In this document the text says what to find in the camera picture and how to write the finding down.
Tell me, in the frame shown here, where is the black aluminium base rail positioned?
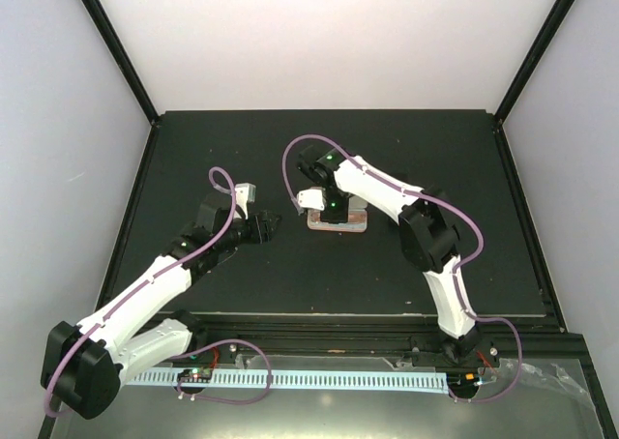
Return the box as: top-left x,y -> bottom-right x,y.
181,320 -> 486,367

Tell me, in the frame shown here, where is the base circuit board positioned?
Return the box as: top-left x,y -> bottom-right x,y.
447,371 -> 497,387
177,367 -> 213,385

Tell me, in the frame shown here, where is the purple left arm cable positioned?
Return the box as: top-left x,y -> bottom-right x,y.
43,166 -> 275,419

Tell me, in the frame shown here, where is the white slotted cable duct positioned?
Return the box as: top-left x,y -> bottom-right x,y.
128,367 -> 449,395

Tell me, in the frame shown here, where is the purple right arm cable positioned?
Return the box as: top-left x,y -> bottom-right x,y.
281,134 -> 525,405

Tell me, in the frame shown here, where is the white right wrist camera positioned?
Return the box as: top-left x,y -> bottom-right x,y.
295,187 -> 325,215

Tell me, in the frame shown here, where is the left base circuit board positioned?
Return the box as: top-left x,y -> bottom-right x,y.
177,367 -> 213,385

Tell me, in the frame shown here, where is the right base circuit board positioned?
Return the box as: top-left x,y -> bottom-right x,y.
447,371 -> 497,387

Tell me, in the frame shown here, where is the black frame post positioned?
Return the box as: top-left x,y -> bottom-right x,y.
493,0 -> 576,127
80,0 -> 160,125

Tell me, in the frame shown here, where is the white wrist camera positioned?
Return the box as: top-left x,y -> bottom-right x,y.
234,183 -> 256,220
295,187 -> 325,215

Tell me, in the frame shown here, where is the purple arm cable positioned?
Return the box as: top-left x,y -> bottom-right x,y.
281,134 -> 525,405
43,166 -> 275,419

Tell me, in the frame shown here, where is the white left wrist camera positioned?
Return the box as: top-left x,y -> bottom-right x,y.
234,183 -> 256,220

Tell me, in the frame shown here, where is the right black frame post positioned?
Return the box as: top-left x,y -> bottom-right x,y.
493,0 -> 576,127

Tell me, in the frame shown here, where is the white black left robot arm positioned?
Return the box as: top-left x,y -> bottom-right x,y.
41,184 -> 281,420

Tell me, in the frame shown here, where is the pink glasses case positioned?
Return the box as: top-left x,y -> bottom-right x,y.
307,196 -> 368,233

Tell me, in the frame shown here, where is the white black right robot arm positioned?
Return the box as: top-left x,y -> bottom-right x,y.
296,146 -> 481,365

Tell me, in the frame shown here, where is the left black frame post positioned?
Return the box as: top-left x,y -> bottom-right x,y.
80,0 -> 160,125

